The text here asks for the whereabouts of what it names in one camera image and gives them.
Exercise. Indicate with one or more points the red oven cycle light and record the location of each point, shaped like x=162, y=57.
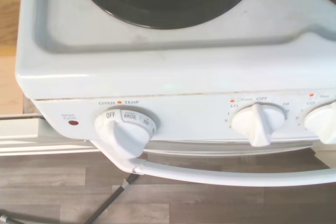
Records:
x=73, y=123

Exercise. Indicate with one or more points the white burner control knob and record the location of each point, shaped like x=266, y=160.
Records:
x=323, y=124
x=258, y=127

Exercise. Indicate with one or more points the black electric coil burner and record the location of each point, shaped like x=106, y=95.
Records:
x=157, y=11

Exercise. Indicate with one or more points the white oven temperature knob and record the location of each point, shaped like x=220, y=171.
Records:
x=123, y=134

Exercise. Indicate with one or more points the white electric stove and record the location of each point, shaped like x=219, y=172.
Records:
x=157, y=72

